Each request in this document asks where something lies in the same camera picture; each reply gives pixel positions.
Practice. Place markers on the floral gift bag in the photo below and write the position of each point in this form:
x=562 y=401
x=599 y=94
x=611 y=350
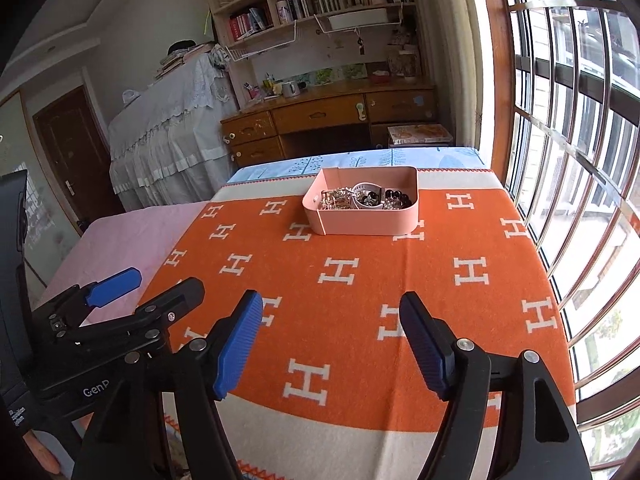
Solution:
x=404 y=67

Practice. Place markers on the green picture cards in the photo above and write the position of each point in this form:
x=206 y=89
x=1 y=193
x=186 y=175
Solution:
x=330 y=75

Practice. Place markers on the red tissue box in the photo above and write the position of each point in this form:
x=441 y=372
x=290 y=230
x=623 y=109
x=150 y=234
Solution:
x=379 y=78

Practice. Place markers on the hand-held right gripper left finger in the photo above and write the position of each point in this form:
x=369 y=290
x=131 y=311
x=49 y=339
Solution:
x=240 y=347

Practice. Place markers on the blue tree print sheet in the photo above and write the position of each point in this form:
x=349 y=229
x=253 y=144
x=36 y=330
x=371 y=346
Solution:
x=280 y=167

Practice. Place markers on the white lace furniture cover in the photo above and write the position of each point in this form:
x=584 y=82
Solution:
x=165 y=130

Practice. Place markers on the metal mug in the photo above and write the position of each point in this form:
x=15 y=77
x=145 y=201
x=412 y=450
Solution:
x=290 y=89

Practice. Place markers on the pink pen holder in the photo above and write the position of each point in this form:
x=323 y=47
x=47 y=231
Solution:
x=251 y=92

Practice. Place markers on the orange patterned blanket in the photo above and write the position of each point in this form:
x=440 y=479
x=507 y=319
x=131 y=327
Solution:
x=360 y=280

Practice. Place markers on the white plastic tray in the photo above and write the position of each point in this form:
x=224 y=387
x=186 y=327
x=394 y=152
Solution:
x=357 y=19

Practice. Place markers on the gold leaf pearl hair clip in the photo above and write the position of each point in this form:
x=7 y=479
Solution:
x=334 y=199

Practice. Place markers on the pink jewelry box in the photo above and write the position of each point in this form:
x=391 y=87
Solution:
x=365 y=222

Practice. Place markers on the green drawer lock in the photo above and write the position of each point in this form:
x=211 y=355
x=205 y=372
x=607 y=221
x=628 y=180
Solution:
x=359 y=111

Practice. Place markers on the beige curtain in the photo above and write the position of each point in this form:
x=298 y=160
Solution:
x=445 y=60

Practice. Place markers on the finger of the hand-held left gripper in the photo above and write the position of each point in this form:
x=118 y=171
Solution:
x=172 y=300
x=112 y=282

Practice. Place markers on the person's left forearm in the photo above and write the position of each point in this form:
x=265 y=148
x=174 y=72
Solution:
x=40 y=452

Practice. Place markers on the black hat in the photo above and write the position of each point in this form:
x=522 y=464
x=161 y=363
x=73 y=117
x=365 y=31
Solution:
x=181 y=46

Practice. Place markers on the pile of books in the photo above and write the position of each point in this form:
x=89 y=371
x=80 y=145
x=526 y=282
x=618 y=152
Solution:
x=177 y=62

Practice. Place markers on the wooden desk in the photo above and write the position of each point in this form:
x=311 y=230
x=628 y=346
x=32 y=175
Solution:
x=320 y=110

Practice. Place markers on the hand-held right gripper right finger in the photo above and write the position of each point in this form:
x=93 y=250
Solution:
x=425 y=347

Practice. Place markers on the hanging keys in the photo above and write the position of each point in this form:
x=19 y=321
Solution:
x=359 y=42

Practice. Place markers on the stack of magazines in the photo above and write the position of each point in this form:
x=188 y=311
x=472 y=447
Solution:
x=420 y=133

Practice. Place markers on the brown wooden door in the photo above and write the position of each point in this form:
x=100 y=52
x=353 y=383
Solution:
x=75 y=160

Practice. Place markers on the pink blanket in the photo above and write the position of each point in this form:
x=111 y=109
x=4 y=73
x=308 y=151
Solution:
x=125 y=240

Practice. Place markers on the green bottles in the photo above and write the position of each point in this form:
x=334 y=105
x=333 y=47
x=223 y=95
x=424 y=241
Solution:
x=271 y=85

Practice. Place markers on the window grille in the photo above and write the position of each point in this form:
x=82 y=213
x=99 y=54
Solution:
x=585 y=135

